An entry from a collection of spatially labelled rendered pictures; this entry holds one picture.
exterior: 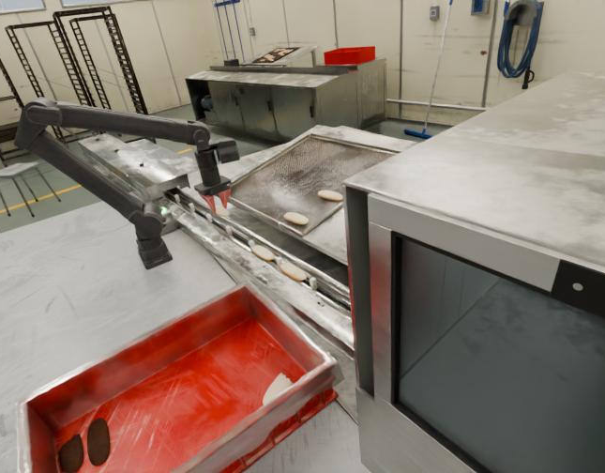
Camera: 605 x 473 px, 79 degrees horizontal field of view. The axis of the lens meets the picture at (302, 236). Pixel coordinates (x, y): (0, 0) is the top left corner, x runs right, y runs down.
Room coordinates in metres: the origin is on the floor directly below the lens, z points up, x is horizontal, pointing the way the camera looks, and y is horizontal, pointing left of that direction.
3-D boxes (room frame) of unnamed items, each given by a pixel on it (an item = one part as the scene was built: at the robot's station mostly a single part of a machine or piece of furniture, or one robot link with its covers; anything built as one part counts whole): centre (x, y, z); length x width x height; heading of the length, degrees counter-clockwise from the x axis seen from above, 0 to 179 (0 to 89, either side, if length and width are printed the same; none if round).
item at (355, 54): (4.74, -0.86, 0.93); 0.51 x 0.36 x 0.13; 40
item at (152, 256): (1.02, 0.48, 0.86); 0.12 x 0.09 x 0.08; 29
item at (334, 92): (5.31, 0.06, 0.51); 3.00 x 1.26 x 1.03; 36
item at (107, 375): (0.43, 0.25, 0.87); 0.49 x 0.34 x 0.10; 122
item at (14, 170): (3.74, 2.80, 0.23); 0.36 x 0.36 x 0.46; 70
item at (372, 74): (4.74, -0.86, 0.44); 0.70 x 0.55 x 0.87; 36
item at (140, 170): (1.95, 0.88, 0.89); 1.25 x 0.18 x 0.09; 36
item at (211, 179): (1.08, 0.25, 1.04); 0.10 x 0.07 x 0.07; 126
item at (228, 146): (1.10, 0.21, 1.13); 0.11 x 0.09 x 0.12; 105
